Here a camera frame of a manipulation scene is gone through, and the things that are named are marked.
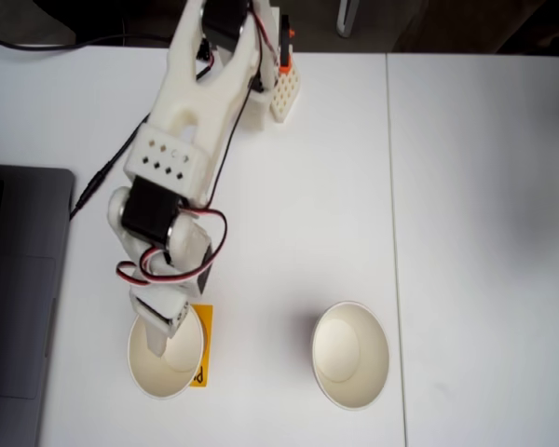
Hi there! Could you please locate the black controller board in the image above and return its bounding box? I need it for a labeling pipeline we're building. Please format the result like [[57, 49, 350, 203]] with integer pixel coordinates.
[[196, 39, 216, 64]]

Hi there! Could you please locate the grey laptop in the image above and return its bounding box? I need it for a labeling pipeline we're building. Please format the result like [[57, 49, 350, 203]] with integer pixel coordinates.
[[0, 163, 75, 447]]

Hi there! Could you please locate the white metal leg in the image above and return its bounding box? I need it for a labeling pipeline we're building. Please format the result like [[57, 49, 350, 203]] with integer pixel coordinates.
[[335, 0, 361, 38]]

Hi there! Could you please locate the brown paper cup yellow label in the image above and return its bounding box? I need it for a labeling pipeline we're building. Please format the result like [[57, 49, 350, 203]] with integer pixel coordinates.
[[127, 294, 210, 400]]

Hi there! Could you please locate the black power cable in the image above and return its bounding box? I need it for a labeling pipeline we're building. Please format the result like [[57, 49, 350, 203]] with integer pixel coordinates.
[[68, 118, 150, 220]]

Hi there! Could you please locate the yellow handwritten sticky note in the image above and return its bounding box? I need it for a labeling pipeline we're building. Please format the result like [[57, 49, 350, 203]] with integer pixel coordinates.
[[189, 304, 214, 389]]

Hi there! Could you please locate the black USB cable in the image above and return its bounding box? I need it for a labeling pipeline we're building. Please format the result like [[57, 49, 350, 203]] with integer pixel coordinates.
[[0, 31, 174, 50]]

